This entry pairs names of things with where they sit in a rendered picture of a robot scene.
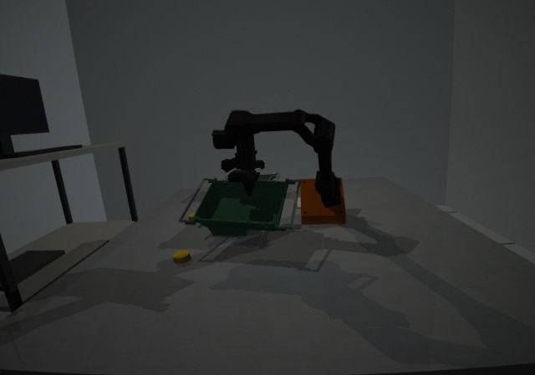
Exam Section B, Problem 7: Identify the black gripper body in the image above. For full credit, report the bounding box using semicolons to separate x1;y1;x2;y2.
228;148;265;182

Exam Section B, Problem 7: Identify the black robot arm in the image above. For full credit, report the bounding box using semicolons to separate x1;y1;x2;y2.
211;109;342;208

